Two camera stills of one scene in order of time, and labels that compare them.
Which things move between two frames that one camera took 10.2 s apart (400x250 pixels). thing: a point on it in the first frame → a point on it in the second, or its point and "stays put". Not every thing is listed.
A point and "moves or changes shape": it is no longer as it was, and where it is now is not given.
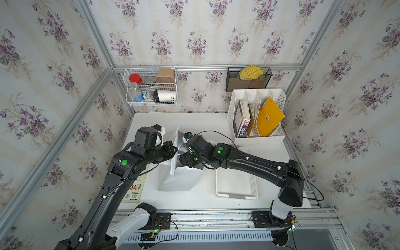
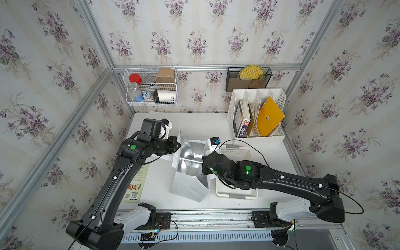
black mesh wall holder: [247, 77] stays put
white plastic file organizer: [255, 116] stays put
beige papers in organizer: [253, 113] stays put
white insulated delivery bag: [174, 175] moves or changes shape
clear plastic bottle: [134, 94] stays put
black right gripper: [184, 159] → [205, 169]
